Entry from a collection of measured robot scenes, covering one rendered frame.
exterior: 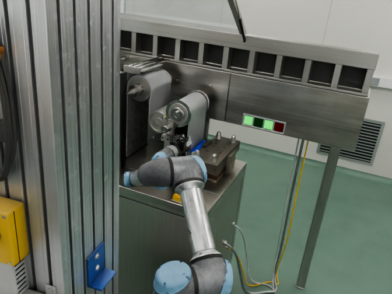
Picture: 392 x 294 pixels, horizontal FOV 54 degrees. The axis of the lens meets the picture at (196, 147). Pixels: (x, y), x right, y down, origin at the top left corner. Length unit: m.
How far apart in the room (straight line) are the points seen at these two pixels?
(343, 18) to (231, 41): 2.36
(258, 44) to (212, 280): 1.32
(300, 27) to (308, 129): 2.40
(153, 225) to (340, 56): 1.29
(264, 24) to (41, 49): 3.97
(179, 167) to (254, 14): 3.32
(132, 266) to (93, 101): 1.60
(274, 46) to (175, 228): 1.09
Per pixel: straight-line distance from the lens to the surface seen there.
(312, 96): 2.15
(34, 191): 0.83
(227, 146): 2.26
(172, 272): 1.30
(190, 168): 1.46
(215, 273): 1.33
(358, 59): 2.11
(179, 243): 2.05
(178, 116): 2.02
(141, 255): 2.23
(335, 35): 4.44
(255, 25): 4.58
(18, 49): 0.74
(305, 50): 2.12
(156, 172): 1.44
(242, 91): 2.23
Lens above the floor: 1.91
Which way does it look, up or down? 24 degrees down
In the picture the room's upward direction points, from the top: 5 degrees clockwise
